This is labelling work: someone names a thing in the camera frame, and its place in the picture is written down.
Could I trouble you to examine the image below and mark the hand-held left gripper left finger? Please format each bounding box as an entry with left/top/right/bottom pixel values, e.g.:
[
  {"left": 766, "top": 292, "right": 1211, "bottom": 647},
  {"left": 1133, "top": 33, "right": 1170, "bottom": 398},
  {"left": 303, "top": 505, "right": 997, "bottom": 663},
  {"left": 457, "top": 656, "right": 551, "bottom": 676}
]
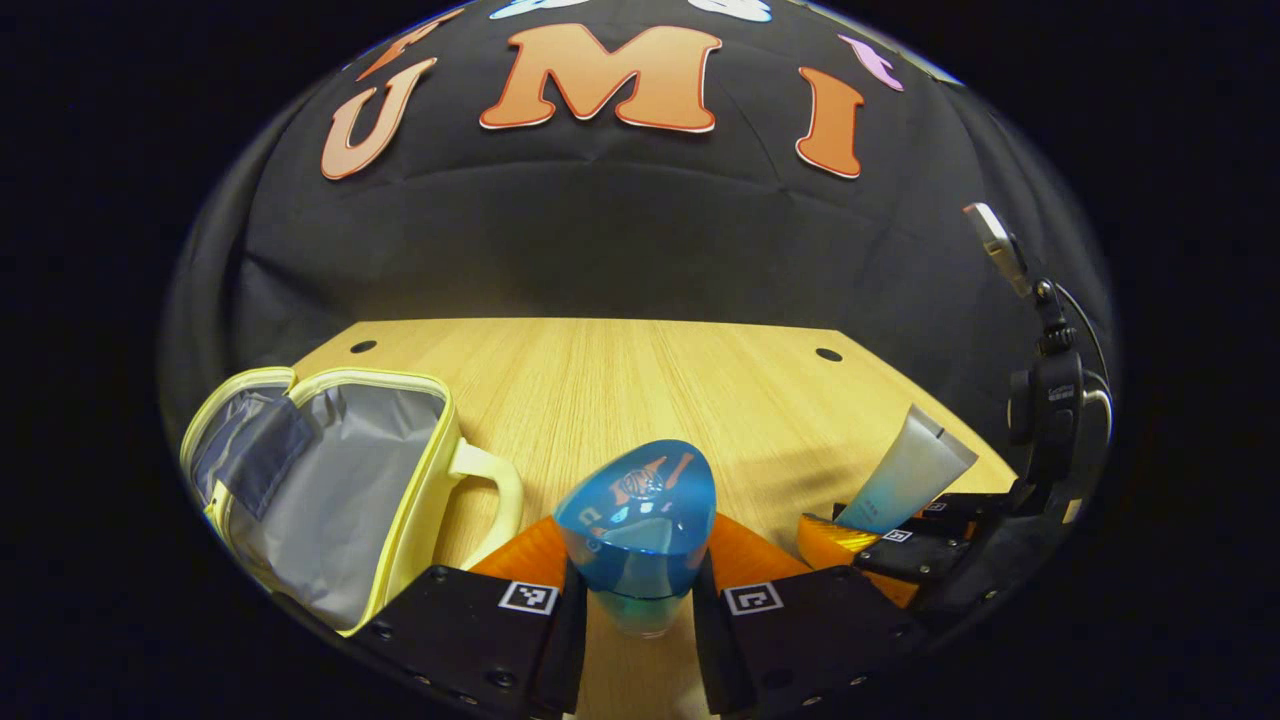
[{"left": 355, "top": 515, "right": 591, "bottom": 720}]

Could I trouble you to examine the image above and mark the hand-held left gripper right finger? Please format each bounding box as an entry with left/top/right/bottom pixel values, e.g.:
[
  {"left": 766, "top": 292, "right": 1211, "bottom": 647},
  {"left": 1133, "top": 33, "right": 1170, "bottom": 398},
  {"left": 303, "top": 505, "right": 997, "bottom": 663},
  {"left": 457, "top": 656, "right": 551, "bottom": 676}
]
[{"left": 692, "top": 512, "right": 931, "bottom": 716}]

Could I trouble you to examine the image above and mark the white blue skin care tube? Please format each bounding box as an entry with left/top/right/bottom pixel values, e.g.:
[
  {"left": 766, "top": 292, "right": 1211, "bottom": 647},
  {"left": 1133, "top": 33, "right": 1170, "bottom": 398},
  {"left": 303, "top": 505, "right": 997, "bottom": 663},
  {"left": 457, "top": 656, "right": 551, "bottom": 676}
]
[{"left": 835, "top": 404, "right": 979, "bottom": 536}]

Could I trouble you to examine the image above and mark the pale yellow suitcase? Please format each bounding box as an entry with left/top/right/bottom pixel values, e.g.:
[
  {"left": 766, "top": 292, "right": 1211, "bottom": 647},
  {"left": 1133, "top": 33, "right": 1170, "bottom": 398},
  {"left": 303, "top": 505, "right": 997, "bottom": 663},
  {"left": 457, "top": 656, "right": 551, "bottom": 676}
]
[{"left": 180, "top": 366, "right": 524, "bottom": 638}]

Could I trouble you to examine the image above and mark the black backdrop cloth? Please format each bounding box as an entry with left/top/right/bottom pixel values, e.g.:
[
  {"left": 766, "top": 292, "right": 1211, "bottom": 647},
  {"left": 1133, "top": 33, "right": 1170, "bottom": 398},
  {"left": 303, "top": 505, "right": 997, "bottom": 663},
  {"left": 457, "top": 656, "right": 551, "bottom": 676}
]
[{"left": 160, "top": 0, "right": 1116, "bottom": 471}]

